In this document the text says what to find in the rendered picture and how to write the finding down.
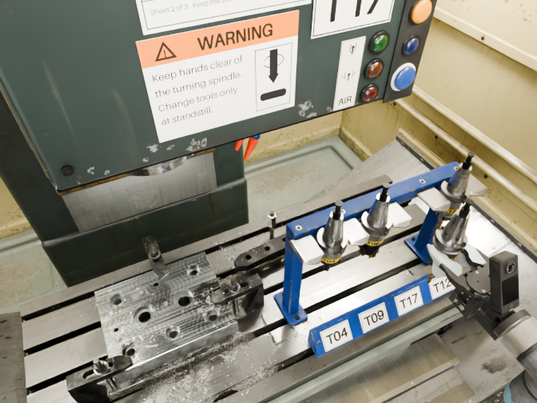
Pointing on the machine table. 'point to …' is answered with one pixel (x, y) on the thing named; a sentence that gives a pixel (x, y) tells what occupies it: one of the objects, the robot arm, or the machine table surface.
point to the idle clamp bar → (252, 261)
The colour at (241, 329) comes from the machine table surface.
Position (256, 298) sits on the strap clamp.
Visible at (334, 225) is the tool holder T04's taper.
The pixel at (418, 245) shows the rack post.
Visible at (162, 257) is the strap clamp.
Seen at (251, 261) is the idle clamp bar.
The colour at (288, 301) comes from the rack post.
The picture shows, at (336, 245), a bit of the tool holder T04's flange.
